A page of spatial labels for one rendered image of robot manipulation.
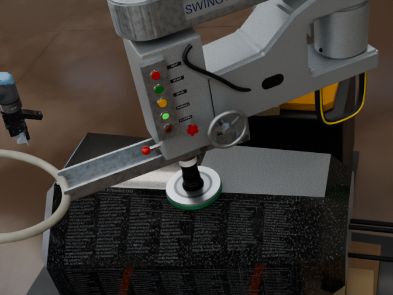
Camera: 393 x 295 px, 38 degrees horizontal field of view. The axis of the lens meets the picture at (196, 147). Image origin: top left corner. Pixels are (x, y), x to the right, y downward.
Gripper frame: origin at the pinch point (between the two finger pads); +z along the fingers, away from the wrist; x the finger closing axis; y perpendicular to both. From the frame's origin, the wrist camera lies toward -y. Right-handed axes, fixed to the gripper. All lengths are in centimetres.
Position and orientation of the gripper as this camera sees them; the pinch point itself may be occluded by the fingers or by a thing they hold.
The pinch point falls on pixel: (28, 142)
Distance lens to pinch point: 271.1
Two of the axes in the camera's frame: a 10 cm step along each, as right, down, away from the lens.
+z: 0.8, 7.7, 6.3
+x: 5.2, 5.1, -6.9
